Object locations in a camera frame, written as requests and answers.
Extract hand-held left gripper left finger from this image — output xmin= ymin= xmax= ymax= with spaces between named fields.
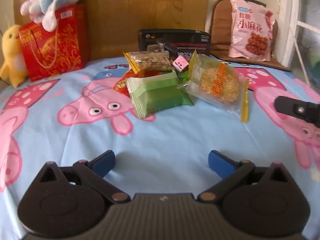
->
xmin=37 ymin=150 xmax=131 ymax=203

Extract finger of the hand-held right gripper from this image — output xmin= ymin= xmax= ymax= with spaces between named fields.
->
xmin=274 ymin=96 xmax=320 ymax=128

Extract brown seat cushion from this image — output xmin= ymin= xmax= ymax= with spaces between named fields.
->
xmin=205 ymin=0 xmax=292 ymax=72

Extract small pink candy packet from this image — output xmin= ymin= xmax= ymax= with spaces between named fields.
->
xmin=172 ymin=56 xmax=189 ymax=71

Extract printed cartoon pig blanket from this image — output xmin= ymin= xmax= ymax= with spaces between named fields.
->
xmin=0 ymin=55 xmax=320 ymax=240

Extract red snack packet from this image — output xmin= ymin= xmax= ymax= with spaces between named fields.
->
xmin=113 ymin=70 xmax=165 ymax=97

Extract wooden headboard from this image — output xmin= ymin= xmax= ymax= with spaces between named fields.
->
xmin=14 ymin=0 xmax=209 ymax=62

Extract pastel plush toy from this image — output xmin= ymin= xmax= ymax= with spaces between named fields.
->
xmin=20 ymin=0 xmax=88 ymax=32

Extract green pastry packet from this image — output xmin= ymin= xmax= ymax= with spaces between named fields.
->
xmin=126 ymin=69 xmax=194 ymax=119

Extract clear sesame cake packet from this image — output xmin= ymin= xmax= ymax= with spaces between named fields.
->
xmin=177 ymin=51 xmax=250 ymax=123

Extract white window frame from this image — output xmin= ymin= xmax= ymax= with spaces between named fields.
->
xmin=282 ymin=0 xmax=320 ymax=85

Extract grain bar packet yellow edges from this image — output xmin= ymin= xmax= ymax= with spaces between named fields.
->
xmin=123 ymin=51 xmax=173 ymax=73

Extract green translucent snack packet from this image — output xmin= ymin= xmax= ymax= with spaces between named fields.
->
xmin=175 ymin=70 xmax=192 ymax=84

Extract yellow plush toy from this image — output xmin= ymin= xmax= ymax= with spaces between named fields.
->
xmin=0 ymin=24 xmax=28 ymax=88

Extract large pink snack bag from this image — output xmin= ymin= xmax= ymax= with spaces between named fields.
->
xmin=229 ymin=0 xmax=276 ymax=62

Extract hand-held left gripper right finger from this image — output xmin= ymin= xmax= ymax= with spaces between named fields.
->
xmin=197 ymin=150 xmax=290 ymax=203

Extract red gift bag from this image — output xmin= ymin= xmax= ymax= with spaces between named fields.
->
xmin=19 ymin=5 xmax=91 ymax=82

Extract black cardboard box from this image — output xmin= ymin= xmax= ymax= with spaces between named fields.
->
xmin=137 ymin=29 xmax=212 ymax=57

